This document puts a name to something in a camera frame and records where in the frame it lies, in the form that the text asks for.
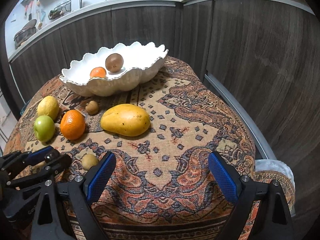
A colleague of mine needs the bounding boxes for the small tan round fruit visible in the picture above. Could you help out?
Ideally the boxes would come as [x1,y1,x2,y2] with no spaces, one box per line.
[81,153,99,171]

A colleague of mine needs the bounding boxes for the green apple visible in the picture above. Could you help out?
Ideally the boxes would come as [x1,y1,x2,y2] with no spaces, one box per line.
[34,115,55,142]

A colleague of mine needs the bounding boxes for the large orange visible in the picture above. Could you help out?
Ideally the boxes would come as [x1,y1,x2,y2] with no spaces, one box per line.
[60,109,86,140]

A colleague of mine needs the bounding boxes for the yellow lemon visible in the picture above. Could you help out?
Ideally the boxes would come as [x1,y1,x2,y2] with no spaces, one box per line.
[37,96,59,121]

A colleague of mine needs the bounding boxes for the small brown kiwi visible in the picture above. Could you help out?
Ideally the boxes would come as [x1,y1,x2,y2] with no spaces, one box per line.
[85,100,100,115]

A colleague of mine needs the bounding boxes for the patterned woven tablecloth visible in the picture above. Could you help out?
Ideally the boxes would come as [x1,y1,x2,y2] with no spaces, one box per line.
[4,57,295,239]

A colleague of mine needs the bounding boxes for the yellow mango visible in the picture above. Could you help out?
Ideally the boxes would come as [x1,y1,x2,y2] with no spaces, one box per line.
[100,103,151,137]

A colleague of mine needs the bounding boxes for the small tangerine in bowl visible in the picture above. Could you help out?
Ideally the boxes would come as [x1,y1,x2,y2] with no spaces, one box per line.
[89,67,107,79]

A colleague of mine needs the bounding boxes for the brown passion fruit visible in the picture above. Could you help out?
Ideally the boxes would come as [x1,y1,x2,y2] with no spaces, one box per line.
[105,53,124,73]

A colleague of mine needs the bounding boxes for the white scalloped ceramic bowl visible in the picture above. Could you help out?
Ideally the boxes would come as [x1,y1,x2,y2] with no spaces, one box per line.
[60,41,168,97]

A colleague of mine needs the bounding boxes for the dark pot with lid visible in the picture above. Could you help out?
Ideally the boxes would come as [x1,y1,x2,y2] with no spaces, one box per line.
[14,19,37,49]

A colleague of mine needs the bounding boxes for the black wire dish rack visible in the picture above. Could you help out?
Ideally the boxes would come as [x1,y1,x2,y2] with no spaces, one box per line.
[48,0,72,21]

